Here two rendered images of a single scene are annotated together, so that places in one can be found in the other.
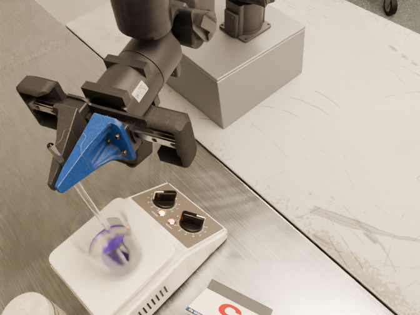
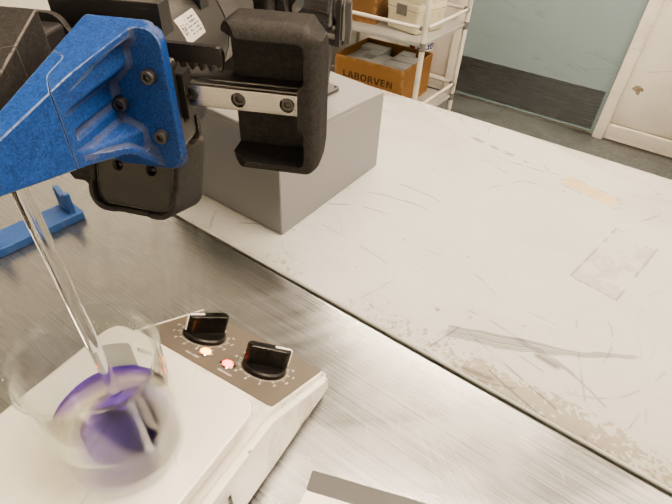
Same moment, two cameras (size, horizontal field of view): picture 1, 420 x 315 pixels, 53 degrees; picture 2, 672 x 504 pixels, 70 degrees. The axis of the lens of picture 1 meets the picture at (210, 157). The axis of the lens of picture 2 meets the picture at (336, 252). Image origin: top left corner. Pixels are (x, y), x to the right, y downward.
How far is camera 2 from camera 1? 0.24 m
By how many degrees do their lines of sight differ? 20
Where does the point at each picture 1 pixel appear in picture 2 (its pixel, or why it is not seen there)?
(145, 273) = (192, 467)
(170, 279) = (242, 477)
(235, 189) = (320, 315)
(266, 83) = (338, 169)
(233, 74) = not seen: hidden behind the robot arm
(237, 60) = not seen: hidden behind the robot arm
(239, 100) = (304, 188)
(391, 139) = (518, 232)
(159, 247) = (217, 406)
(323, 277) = (503, 433)
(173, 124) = (302, 23)
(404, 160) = (546, 256)
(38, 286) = not seen: outside the picture
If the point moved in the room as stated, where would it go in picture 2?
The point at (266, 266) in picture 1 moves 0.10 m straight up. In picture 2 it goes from (404, 430) to (426, 348)
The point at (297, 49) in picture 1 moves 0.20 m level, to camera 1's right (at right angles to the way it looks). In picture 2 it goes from (374, 126) to (502, 106)
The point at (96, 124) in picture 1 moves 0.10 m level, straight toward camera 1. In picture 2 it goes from (93, 31) to (265, 142)
